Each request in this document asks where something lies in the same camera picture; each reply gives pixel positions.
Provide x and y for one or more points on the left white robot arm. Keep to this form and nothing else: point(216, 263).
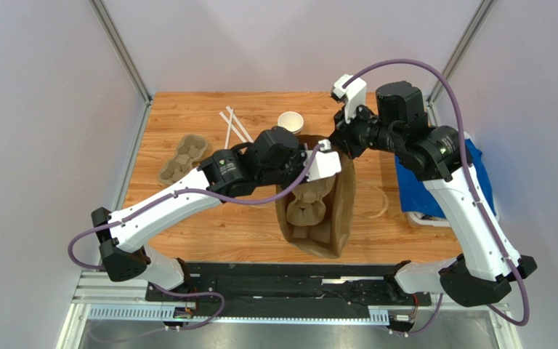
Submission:
point(276, 157)

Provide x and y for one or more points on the brown paper bag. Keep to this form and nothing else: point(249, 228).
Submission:
point(340, 211)

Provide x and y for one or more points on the cardboard cup carrier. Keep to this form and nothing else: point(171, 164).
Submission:
point(190, 150)
point(306, 214)

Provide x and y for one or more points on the aluminium rail frame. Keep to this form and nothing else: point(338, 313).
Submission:
point(130, 314)

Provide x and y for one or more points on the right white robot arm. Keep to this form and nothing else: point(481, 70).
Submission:
point(488, 264)

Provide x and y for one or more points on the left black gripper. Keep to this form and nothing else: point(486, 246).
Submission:
point(298, 155)

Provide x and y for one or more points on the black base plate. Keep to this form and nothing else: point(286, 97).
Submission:
point(311, 290)

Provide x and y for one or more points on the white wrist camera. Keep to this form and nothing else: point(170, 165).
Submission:
point(325, 164)
point(350, 92)

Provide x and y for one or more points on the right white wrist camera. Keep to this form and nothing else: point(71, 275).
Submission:
point(350, 92)

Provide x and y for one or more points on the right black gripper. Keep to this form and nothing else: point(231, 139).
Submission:
point(345, 139)

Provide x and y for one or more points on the far kraft paper cup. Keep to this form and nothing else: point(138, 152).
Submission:
point(291, 121)

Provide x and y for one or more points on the white plastic basket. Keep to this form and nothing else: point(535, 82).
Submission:
point(420, 206)

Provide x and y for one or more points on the white straw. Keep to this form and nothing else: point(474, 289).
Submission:
point(235, 128)
point(230, 123)

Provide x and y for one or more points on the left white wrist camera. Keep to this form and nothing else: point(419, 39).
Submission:
point(325, 164)

